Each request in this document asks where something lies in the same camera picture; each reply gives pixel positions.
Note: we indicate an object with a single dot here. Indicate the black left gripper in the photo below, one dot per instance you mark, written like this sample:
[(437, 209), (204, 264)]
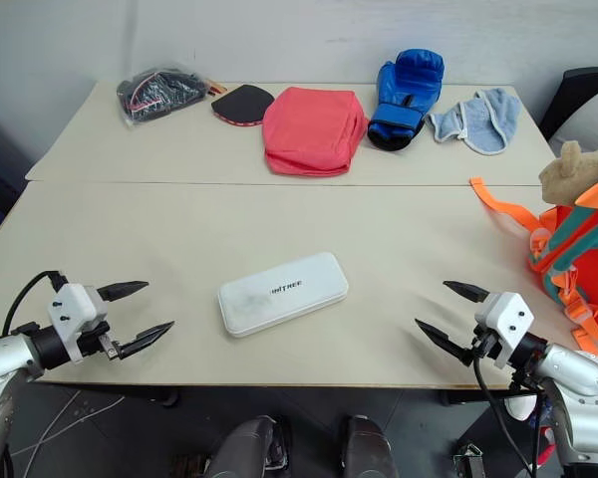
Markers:
[(93, 339)]

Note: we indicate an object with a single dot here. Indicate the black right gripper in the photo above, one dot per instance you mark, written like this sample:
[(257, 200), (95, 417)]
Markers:
[(483, 344)]

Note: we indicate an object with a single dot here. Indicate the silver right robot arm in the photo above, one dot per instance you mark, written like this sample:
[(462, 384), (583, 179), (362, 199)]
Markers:
[(573, 371)]

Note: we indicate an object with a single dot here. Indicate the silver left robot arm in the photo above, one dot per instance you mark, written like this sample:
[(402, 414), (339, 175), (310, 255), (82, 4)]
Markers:
[(10, 351)]

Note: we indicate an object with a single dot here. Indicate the white rectangular case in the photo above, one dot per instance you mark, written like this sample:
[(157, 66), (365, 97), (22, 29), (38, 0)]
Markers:
[(284, 296)]

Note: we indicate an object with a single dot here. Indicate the dark rounded shape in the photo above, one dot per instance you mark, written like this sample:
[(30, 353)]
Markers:
[(244, 448), (369, 448)]

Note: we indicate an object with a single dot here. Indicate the tan plush toy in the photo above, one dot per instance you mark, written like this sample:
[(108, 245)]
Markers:
[(570, 169)]

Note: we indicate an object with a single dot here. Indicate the light blue terry cloth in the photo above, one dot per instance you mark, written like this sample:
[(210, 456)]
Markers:
[(488, 122)]

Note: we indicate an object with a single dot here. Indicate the clear bag with black items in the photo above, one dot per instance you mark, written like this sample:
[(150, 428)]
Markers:
[(157, 94)]

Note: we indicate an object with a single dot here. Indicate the blue boxing glove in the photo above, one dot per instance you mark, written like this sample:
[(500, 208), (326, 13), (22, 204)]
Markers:
[(408, 84)]

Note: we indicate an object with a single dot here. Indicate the black table tennis paddle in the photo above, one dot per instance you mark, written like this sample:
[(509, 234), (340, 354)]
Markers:
[(241, 104)]

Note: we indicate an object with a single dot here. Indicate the pink fabric bag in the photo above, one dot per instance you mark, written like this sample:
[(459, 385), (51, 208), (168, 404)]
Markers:
[(309, 129)]

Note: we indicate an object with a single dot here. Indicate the grey cushion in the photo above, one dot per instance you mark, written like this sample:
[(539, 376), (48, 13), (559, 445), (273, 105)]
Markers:
[(590, 119)]

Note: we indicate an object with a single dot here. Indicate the black chair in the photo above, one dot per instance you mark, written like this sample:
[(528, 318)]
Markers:
[(573, 87)]

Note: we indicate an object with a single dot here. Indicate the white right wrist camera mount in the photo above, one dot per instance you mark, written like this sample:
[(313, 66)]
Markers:
[(508, 313)]

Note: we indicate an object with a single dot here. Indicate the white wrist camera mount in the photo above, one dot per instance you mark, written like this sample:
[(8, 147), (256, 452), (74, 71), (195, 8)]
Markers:
[(75, 304), (508, 313)]

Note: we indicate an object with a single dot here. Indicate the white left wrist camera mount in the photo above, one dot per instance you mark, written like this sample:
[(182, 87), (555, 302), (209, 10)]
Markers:
[(75, 304)]

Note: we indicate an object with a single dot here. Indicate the small metal bracket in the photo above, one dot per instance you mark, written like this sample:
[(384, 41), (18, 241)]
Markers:
[(468, 460)]

